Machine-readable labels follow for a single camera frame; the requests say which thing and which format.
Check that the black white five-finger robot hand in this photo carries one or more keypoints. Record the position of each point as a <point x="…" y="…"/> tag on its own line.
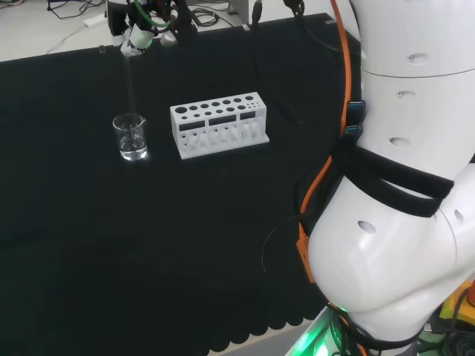
<point x="141" y="37"/>

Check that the small clear glass beaker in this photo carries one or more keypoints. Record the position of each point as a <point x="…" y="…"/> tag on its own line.
<point x="130" y="148"/>

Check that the white test tube rack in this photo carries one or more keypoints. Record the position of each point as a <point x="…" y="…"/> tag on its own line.
<point x="219" y="141"/>

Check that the clear cloth clip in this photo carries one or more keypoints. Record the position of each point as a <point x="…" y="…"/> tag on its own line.
<point x="245" y="26"/>
<point x="101" y="49"/>

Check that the white power strip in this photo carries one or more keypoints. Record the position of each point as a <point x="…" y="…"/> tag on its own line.
<point x="95" y="20"/>

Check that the black bench cloth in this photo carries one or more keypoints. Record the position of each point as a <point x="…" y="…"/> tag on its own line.
<point x="148" y="241"/>

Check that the yellow stop button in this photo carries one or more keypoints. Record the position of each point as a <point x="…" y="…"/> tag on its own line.
<point x="458" y="300"/>

